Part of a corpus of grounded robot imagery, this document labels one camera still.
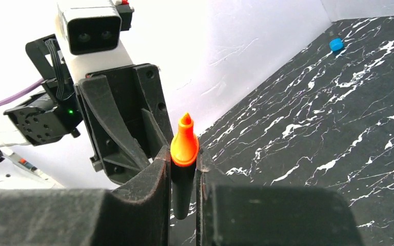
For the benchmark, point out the black orange-tipped marker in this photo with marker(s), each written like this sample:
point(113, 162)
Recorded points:
point(184, 150)

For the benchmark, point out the blue cap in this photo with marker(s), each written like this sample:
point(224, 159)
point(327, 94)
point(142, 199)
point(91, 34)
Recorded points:
point(336, 44)

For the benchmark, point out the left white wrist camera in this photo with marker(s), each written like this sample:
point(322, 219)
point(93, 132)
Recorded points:
point(88, 33)

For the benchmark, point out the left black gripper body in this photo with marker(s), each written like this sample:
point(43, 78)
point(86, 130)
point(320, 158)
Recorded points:
point(125, 114)

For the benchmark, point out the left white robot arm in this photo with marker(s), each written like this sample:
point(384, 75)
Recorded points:
point(42, 119)

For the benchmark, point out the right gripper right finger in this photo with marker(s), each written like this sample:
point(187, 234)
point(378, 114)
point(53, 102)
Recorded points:
point(233, 213)

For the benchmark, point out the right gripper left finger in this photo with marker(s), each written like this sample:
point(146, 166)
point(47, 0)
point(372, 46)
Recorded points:
point(136, 213)

